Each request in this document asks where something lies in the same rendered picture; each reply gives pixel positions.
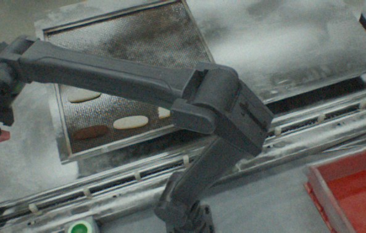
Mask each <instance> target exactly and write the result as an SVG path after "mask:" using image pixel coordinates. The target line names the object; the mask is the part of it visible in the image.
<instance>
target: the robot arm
mask: <svg viewBox="0 0 366 233"><path fill-rule="evenodd" d="M33 81H34V82H37V83H43V84H46V83H56V84H64V85H67V86H73V87H76V88H81V89H86V90H89V91H94V92H100V93H103V94H108V95H111V96H117V97H121V98H125V99H127V100H132V101H135V102H140V103H144V104H148V105H154V106H156V107H160V108H164V109H166V110H169V111H170V119H171V121H172V123H173V125H174V126H176V127H179V128H183V129H188V130H192V131H197V132H200V133H204V134H210V133H213V134H215V136H214V138H213V139H212V140H211V141H210V142H209V143H208V145H207V146H206V147H205V148H204V149H203V151H202V152H201V153H200V154H199V155H198V156H197V157H196V158H195V160H194V161H193V162H192V163H191V164H190V165H189V166H188V167H187V168H186V169H185V170H184V171H174V172H173V173H172V174H171V175H170V177H169V179H168V181H167V183H166V187H165V189H164V191H163V193H162V195H161V196H160V199H159V201H158V202H157V205H156V206H155V208H154V214H155V215H156V216H157V217H158V218H159V219H160V220H162V221H163V222H165V225H166V231H167V233H215V227H214V222H213V219H212V213H211V209H210V206H209V205H207V204H206V205H201V201H200V200H198V198H199V197H200V196H201V195H202V194H203V193H204V192H205V191H206V190H207V189H208V188H210V187H211V186H212V185H213V184H214V183H215V182H217V181H218V180H219V179H220V178H221V177H222V176H223V175H224V174H225V173H226V172H227V171H228V170H229V169H231V168H232V167H233V166H235V165H236V164H237V162H239V161H240V160H241V159H242V158H244V157H245V156H247V155H251V156H253V157H255V158H256V156H258V155H259V154H260V153H261V152H262V149H263V148H262V147H263V145H264V142H265V138H266V136H267V135H266V133H267V132H268V129H270V126H271V124H272V121H273V119H274V117H275V116H274V114H273V113H272V112H271V111H270V110H269V109H268V108H267V107H266V106H265V105H264V104H263V103H262V102H261V101H260V100H259V98H258V97H257V96H256V95H255V94H254V93H253V92H252V91H251V90H250V88H249V87H248V86H247V85H246V84H245V83H244V82H243V81H242V80H240V79H239V75H238V73H237V71H236V70H235V69H234V68H232V67H229V66H226V65H220V64H216V63H209V62H203V61H198V63H197V64H196V66H195V68H182V69H180V68H165V67H158V66H154V65H148V64H143V63H138V62H131V61H128V60H125V59H118V58H115V57H108V56H104V55H98V54H92V53H88V52H82V51H75V50H71V49H66V48H63V47H60V46H56V45H55V44H53V43H51V42H48V41H42V40H40V38H39V37H35V36H28V35H20V36H18V37H17V38H16V39H15V40H14V41H13V42H12V43H11V44H9V45H8V44H7V43H5V42H4V41H3V42H2V43H0V122H1V123H2V125H4V126H12V125H13V124H14V122H15V120H14V112H13V107H12V105H13V104H14V102H15V101H16V98H17V97H18V96H19V94H20V93H21V91H22V90H23V88H24V87H25V85H26V84H31V83H32V82H33ZM10 138H11V136H10V131H6V130H2V129H1V128H0V142H4V141H8V140H9V139H10Z"/></svg>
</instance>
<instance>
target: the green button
mask: <svg viewBox="0 0 366 233"><path fill-rule="evenodd" d="M70 233H88V227H87V226H86V225H85V224H83V223H79V224H76V225H74V226H73V227H72V228H71V231H70Z"/></svg>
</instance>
